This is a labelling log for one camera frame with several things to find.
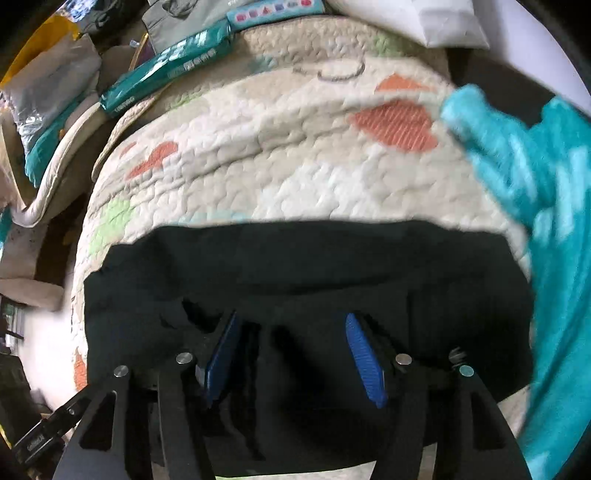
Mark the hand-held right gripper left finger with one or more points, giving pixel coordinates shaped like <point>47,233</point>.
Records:
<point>220,364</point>

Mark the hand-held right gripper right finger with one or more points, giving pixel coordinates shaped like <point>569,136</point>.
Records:
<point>365,364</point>

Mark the black pants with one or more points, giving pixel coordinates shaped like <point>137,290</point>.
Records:
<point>300,267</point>

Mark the teal patterned cloth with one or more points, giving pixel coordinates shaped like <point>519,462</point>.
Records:
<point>554,277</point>

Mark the quilted printed blanket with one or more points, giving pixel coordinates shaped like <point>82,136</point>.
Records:
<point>277,161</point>

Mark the green wipes pack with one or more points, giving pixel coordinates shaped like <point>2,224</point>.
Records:
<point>171,64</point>

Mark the silver foil bag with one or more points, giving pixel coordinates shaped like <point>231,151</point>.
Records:
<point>55,83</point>

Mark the grey folded cloth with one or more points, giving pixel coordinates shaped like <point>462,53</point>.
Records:
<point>184,21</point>

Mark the white pillow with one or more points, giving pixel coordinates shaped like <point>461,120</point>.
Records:
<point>443,23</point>

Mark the teal pack with coloured shapes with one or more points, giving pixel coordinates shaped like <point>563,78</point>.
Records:
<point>277,13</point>

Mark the yellow bag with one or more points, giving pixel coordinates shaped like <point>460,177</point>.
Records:
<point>44,44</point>

